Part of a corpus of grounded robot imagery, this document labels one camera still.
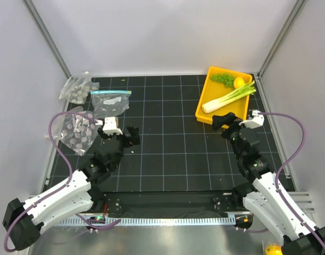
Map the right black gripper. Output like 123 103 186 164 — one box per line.
212 112 256 160

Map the green leek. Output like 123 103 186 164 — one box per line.
202 81 256 113

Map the pink zip top bag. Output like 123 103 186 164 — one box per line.
46 106 99 156

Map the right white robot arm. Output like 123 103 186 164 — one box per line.
212 110 325 254

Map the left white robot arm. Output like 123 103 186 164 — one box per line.
2 126 140 252

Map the blue zip top bag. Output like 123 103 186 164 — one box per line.
90 90 131 118

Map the clear bag with round pieces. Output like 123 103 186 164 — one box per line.
59 71 99 105

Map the yellow plastic tray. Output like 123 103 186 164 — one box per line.
195 66 256 125

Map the green grape bunch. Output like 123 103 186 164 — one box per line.
210 73 235 88

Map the yellow lemon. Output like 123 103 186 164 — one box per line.
233 77 245 89

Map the black grid mat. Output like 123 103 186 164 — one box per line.
41 74 296 193

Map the yellow toy fruit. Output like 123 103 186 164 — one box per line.
264 244 282 255

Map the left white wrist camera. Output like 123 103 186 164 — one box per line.
96 116 123 135

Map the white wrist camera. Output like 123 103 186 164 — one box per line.
239 109 264 129
96 116 123 135

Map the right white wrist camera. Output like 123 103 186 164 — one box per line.
239 109 264 129

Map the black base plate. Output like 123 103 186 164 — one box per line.
101 190 247 214

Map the slotted cable duct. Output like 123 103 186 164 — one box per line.
57 215 236 227

